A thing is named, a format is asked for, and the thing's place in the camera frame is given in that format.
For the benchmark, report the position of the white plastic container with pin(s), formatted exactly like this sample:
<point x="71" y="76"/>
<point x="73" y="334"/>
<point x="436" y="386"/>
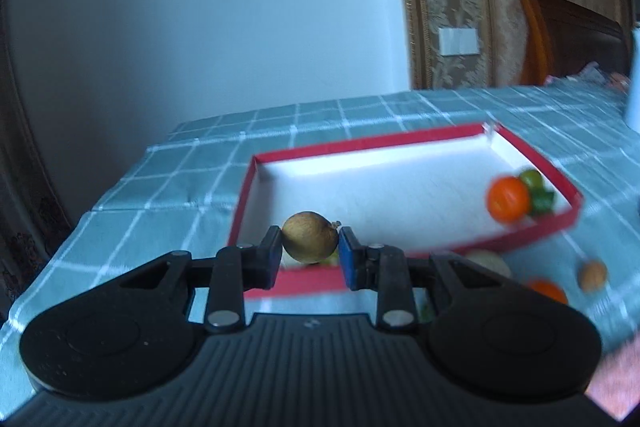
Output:
<point x="633" y="87"/>

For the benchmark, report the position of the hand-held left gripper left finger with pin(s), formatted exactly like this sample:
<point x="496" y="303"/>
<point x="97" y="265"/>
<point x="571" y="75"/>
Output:
<point x="274" y="257"/>

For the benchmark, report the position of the small brown round fruit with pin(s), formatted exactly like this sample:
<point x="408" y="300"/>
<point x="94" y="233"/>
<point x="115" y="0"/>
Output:
<point x="592" y="276"/>

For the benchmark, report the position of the crumpled clothes pile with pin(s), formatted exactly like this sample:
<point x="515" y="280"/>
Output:
<point x="590" y="77"/>

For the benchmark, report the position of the dark patterned curtain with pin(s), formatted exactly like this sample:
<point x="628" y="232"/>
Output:
<point x="25" y="207"/>

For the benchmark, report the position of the large brown round fruit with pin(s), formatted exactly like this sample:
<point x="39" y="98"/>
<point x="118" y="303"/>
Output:
<point x="309" y="239"/>

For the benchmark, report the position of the red shallow cardboard box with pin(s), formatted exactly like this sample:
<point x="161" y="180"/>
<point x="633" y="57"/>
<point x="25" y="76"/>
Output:
<point x="400" y="187"/>

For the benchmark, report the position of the small green tangerine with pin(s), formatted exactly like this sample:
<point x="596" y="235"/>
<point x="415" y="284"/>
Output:
<point x="531" y="179"/>

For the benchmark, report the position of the teal checked tablecloth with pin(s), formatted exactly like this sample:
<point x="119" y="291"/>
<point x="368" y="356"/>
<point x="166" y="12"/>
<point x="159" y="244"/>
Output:
<point x="165" y="187"/>

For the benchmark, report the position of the white wall light switch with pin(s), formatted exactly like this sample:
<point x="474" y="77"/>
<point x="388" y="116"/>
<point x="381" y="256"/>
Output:
<point x="459" y="41"/>

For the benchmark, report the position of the dark sugarcane piece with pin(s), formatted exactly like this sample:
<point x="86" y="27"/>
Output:
<point x="492" y="262"/>

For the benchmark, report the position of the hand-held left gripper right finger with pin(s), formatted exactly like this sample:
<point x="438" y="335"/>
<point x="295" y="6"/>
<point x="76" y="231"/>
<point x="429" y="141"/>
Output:
<point x="351" y="262"/>

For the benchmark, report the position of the wooden headboard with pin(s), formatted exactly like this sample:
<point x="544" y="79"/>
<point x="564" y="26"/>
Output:
<point x="570" y="37"/>

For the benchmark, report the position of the orange tangerine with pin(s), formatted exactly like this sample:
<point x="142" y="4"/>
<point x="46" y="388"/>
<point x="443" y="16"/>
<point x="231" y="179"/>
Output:
<point x="550" y="292"/>
<point x="509" y="199"/>

